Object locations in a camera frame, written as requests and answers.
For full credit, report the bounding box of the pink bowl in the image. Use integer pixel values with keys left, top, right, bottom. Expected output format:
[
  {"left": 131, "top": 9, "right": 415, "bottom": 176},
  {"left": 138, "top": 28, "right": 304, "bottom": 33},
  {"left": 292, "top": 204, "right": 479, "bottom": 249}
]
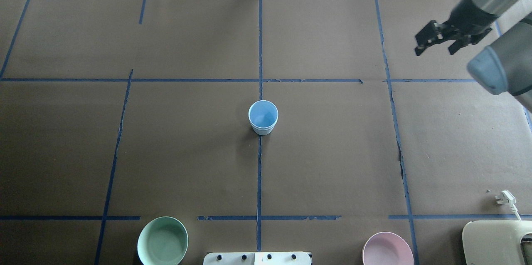
[{"left": 361, "top": 232, "right": 414, "bottom": 265}]

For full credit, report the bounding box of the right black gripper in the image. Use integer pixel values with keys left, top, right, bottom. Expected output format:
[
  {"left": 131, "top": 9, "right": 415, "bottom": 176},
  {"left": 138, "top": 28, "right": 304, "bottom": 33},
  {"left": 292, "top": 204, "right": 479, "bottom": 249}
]
[{"left": 414, "top": 4, "right": 498, "bottom": 56}]

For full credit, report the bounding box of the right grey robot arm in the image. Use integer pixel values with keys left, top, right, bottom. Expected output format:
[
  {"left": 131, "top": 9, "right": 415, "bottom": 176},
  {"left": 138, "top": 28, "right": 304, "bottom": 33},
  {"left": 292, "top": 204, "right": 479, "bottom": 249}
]
[{"left": 414, "top": 0, "right": 532, "bottom": 110}]

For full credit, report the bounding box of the cream toaster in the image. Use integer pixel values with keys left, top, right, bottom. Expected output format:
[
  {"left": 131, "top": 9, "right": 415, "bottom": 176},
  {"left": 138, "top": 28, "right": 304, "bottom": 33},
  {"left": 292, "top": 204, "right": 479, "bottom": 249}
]
[{"left": 462, "top": 220, "right": 532, "bottom": 265}]

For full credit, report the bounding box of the green bowl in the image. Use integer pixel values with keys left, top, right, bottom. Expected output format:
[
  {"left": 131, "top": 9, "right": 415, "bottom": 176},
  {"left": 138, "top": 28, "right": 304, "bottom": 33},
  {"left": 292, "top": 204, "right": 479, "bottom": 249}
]
[{"left": 137, "top": 216, "right": 189, "bottom": 265}]

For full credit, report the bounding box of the blue cup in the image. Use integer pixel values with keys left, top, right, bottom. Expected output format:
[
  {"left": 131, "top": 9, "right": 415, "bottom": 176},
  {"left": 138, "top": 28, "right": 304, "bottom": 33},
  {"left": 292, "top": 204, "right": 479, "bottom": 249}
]
[
  {"left": 248, "top": 100, "right": 279, "bottom": 130},
  {"left": 251, "top": 123, "right": 275, "bottom": 136}
]

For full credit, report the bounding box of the white power plug and cord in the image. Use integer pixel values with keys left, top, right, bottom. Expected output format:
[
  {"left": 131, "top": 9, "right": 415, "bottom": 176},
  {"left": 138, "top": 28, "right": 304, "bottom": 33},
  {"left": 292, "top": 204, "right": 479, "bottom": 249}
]
[{"left": 495, "top": 190, "right": 522, "bottom": 220}]

